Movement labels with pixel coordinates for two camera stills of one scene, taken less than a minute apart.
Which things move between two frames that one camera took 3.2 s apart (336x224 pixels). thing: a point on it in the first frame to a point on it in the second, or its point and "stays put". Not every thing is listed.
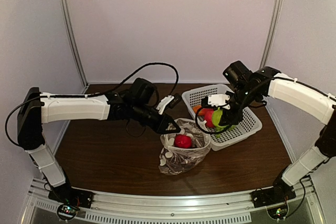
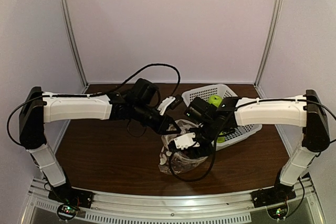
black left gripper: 159,122 stays put
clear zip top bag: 183,151 stays put
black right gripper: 233,114 to 200,141
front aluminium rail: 232,208 stays put
